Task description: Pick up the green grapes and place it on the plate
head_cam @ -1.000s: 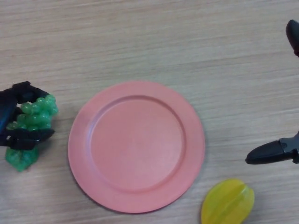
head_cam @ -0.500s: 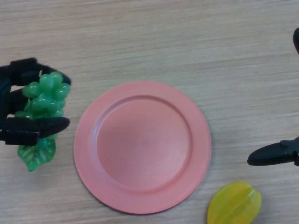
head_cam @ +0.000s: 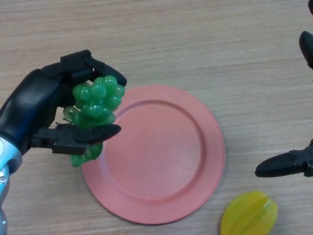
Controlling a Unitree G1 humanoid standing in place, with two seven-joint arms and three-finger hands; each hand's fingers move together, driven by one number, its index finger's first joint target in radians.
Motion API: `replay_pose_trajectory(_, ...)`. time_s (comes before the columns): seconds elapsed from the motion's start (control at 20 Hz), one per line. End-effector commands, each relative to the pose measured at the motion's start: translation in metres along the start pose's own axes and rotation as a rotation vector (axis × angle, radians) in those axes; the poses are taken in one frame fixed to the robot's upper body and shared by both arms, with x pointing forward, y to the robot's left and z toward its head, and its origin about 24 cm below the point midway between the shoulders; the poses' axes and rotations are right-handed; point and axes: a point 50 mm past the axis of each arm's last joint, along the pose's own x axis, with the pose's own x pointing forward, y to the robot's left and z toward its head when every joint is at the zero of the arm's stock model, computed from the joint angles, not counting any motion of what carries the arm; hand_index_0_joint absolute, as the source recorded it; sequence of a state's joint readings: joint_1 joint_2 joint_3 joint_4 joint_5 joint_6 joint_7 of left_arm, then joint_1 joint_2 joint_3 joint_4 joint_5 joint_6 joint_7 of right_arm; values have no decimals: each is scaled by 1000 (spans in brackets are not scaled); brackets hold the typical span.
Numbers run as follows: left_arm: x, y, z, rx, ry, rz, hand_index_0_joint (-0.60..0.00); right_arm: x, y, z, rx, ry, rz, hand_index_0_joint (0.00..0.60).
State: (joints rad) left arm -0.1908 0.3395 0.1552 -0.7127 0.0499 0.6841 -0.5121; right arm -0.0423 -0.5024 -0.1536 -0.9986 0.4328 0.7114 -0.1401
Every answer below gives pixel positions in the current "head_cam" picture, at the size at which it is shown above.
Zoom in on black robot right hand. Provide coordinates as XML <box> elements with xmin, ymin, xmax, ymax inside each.
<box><xmin>254</xmin><ymin>0</ymin><xmax>313</xmax><ymax>179</ymax></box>

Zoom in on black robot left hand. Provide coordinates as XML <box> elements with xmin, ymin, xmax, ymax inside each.
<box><xmin>0</xmin><ymin>49</ymin><xmax>128</xmax><ymax>156</ymax></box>

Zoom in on green grapes bunch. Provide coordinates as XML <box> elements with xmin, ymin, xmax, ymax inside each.
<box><xmin>63</xmin><ymin>75</ymin><xmax>126</xmax><ymax>168</ymax></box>

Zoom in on pink round plate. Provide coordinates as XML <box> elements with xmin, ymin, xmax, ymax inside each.
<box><xmin>82</xmin><ymin>85</ymin><xmax>226</xmax><ymax>225</ymax></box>

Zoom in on yellow starfruit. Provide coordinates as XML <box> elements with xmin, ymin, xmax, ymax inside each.
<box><xmin>219</xmin><ymin>190</ymin><xmax>279</xmax><ymax>235</ymax></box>

